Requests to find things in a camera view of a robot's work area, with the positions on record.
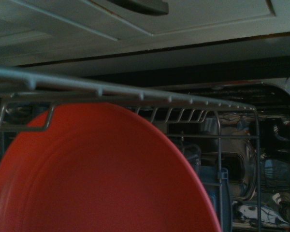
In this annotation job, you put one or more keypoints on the clear glass container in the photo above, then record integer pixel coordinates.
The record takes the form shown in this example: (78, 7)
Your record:
(246, 169)

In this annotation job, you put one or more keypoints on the grey plastic spray tube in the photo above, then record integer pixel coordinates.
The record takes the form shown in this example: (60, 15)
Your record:
(223, 193)

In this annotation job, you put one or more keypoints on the built-in dishwasher body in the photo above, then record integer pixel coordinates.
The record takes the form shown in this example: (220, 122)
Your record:
(275, 135)

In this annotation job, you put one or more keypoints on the coral red plate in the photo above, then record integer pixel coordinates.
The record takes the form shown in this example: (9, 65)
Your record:
(99, 181)

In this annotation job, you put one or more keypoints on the white corner cabinet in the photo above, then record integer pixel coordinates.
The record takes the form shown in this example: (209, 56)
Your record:
(207, 14)

